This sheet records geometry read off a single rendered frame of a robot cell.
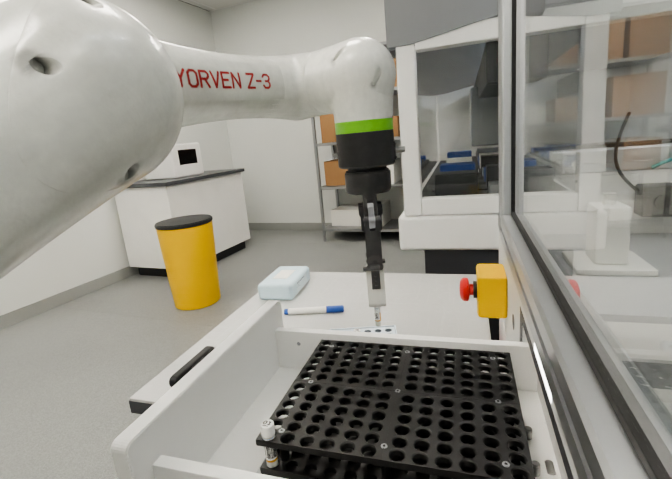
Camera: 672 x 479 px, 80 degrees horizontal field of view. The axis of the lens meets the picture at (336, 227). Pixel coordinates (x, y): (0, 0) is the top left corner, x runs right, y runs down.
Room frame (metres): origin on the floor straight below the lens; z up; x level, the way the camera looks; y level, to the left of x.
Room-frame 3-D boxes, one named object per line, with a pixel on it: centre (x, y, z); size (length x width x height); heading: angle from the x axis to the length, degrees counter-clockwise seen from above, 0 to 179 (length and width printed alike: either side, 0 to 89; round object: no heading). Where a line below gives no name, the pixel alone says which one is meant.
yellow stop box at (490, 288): (0.63, -0.25, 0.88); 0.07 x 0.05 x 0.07; 162
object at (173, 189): (4.13, 1.51, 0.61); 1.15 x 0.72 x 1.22; 156
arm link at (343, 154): (0.66, -0.06, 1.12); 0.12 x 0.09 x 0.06; 86
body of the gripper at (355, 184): (0.66, -0.06, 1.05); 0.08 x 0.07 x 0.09; 176
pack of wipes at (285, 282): (1.02, 0.15, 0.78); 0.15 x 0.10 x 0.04; 164
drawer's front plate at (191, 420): (0.41, 0.14, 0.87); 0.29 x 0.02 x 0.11; 162
